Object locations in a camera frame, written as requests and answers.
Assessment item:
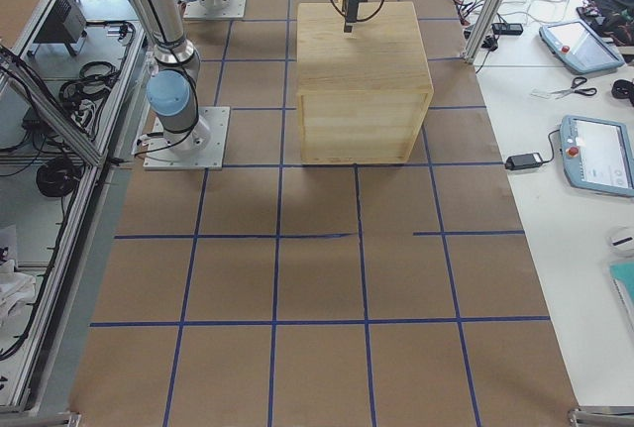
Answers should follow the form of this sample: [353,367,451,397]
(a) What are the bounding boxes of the wooden drawer cabinet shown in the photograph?
[296,1,434,164]

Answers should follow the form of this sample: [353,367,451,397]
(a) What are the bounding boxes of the black smartphone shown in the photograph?
[491,23,524,36]

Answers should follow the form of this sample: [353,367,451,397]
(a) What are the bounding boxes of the far blue teach pendant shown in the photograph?
[539,20,625,75]

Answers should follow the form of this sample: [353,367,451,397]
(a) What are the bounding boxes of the blue teach pendant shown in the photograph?
[539,20,625,75]
[560,115,633,198]

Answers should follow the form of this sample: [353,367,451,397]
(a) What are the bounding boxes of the black power adapter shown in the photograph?
[504,153,544,171]

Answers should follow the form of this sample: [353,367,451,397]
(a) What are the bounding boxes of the near blue teach pendant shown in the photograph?
[560,115,633,198]

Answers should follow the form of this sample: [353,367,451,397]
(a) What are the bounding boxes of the white round device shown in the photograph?
[607,226,633,254]

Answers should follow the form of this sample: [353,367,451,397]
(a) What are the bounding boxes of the teal notebook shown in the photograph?
[609,262,634,320]

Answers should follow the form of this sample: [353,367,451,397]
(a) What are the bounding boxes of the crumpled white cloth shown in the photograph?
[0,226,39,329]

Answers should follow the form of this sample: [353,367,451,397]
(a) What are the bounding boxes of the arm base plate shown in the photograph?
[143,106,231,170]
[184,0,247,21]

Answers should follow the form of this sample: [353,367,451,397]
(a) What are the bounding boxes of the aluminium frame post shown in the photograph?
[463,0,502,64]

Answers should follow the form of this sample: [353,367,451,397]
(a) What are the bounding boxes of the black handled scissors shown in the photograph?
[551,76,597,99]

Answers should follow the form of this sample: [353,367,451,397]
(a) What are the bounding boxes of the coiled black cables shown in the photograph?
[35,157,83,199]

